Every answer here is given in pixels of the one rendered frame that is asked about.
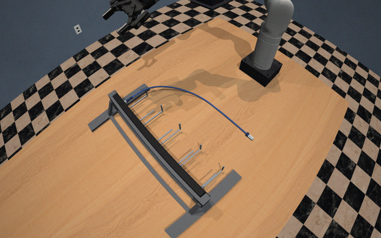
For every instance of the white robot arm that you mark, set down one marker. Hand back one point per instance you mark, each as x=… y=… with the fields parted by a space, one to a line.
x=277 y=21

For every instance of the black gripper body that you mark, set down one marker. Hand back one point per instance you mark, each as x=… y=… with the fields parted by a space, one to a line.
x=140 y=5

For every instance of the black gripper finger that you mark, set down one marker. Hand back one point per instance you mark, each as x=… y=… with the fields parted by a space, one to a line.
x=133 y=21
x=115 y=7

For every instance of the network cable plug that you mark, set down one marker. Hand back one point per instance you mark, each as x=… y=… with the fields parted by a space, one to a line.
x=249 y=136

